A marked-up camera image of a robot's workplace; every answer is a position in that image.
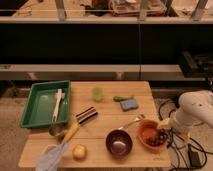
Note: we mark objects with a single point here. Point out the metal spoon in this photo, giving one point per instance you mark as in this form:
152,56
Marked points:
137,119

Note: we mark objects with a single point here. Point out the striped black white cloth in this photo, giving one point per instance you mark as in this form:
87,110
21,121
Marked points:
86,115

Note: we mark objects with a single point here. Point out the light green cup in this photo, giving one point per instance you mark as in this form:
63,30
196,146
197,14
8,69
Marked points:
97,94

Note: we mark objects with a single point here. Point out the dark box on shelf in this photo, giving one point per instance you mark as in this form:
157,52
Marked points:
196,65

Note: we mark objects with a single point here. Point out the orange bowl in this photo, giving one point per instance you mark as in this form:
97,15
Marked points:
146,129

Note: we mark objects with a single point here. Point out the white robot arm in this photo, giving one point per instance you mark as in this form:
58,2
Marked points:
196,105

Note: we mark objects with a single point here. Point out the dark purple bowl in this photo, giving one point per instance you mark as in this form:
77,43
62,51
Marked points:
119,143

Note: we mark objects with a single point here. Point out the dark red grape bunch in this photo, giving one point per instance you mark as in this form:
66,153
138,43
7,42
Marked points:
158,139

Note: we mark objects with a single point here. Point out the blue sponge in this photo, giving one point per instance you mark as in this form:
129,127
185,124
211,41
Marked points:
129,104

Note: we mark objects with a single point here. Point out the green pepper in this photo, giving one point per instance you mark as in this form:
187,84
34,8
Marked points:
121,98

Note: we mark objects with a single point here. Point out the black power adapter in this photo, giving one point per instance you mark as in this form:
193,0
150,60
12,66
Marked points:
194,159

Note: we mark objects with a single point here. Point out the yellow apple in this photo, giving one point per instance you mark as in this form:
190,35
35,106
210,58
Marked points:
79,152

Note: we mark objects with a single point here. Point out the white plastic fork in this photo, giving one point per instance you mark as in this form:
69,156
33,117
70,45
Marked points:
56,109

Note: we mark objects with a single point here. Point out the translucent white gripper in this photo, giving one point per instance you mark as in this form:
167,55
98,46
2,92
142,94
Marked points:
164,124

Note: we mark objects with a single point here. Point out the green plastic tray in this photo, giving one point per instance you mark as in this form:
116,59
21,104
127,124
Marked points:
39,109

